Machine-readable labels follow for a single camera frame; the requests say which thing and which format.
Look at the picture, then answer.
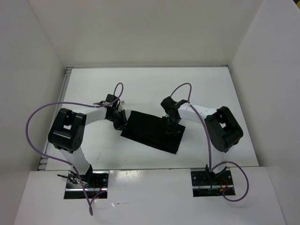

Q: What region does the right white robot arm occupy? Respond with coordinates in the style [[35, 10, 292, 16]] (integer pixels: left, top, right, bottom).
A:
[[161, 97, 243, 184]]

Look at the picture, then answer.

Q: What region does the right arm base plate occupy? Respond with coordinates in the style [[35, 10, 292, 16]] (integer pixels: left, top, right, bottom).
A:
[[190, 169, 235, 197]]

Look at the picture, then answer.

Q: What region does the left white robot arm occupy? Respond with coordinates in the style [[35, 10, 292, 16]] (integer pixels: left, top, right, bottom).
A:
[[48, 94, 128, 188]]

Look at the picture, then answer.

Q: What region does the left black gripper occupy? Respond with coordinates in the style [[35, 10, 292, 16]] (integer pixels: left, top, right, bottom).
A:
[[107, 109, 131, 132]]

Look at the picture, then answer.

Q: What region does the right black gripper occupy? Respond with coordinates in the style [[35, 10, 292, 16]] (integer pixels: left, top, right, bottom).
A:
[[163, 115, 181, 138]]

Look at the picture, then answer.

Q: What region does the black skirt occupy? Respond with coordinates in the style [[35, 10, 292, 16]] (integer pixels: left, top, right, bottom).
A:
[[120, 111, 186, 154]]

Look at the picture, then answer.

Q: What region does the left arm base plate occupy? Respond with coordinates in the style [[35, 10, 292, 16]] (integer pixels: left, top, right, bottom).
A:
[[57, 171, 109, 200]]

